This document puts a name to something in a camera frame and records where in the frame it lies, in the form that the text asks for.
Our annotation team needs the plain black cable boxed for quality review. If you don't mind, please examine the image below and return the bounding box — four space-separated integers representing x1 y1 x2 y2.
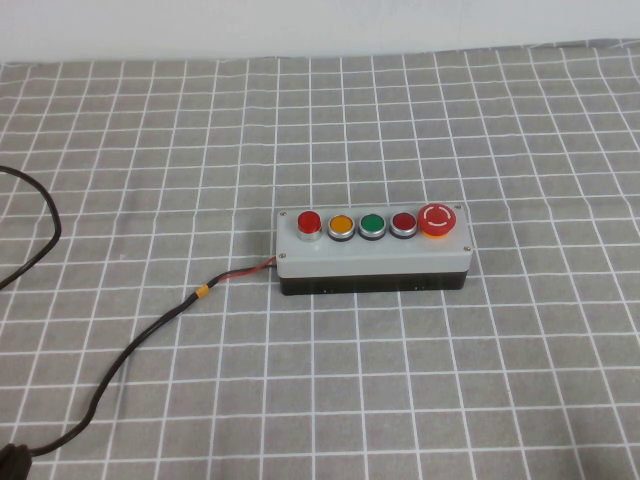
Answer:
0 165 62 291

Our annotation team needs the black power adapter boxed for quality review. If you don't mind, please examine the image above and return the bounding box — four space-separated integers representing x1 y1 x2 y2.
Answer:
0 442 34 480

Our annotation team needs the red domed push button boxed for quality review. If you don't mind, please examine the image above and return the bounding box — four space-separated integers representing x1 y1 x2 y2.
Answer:
295 210 324 242

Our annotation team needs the yellow flat push button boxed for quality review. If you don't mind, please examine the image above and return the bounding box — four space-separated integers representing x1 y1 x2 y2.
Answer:
327 213 357 243

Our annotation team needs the grey black button box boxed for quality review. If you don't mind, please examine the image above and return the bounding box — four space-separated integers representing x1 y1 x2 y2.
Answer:
274 203 474 297

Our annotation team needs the green flat push button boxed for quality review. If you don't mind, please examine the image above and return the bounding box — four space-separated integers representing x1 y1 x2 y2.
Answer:
357 213 388 242

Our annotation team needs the grey white checked tablecloth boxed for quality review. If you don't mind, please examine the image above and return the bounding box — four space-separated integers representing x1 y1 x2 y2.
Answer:
0 42 640 480

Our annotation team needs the black cable with yellow band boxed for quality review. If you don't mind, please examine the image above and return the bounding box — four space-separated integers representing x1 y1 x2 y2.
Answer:
27 256 279 457

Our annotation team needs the red mushroom emergency stop button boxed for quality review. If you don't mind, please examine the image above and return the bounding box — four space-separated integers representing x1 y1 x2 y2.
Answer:
417 203 458 240

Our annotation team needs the dark red flat push button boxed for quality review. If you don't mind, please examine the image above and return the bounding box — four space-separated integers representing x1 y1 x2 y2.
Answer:
389 211 419 240

